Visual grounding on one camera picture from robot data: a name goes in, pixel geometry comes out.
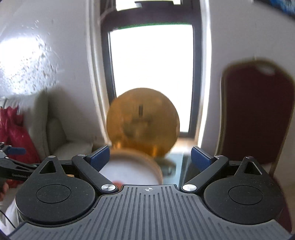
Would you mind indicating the maroon banquet chair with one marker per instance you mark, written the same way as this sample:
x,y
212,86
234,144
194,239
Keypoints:
x,y
257,103

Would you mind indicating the beige sofa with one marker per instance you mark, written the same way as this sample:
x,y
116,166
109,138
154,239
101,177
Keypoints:
x,y
48,137

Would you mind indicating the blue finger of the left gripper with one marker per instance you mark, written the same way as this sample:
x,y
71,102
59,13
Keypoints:
x,y
9,150

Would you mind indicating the gold round box lid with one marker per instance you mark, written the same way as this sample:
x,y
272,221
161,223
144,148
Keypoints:
x,y
145,120

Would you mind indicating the person's left hand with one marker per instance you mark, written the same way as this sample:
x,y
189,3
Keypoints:
x,y
3,191

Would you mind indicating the red cushion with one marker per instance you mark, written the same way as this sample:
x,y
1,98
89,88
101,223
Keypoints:
x,y
14,133

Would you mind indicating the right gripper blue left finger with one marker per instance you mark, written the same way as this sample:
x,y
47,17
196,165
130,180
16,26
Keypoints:
x,y
89,166

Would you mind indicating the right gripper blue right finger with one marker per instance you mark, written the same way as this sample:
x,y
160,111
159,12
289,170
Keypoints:
x,y
208,165

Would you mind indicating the gold gift box base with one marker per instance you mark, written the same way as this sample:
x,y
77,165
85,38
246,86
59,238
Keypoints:
x,y
132,167

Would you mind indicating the red apple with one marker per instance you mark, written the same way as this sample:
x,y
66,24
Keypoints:
x,y
118,184

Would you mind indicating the window with dark frame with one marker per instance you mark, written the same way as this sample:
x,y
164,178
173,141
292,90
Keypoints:
x,y
150,44

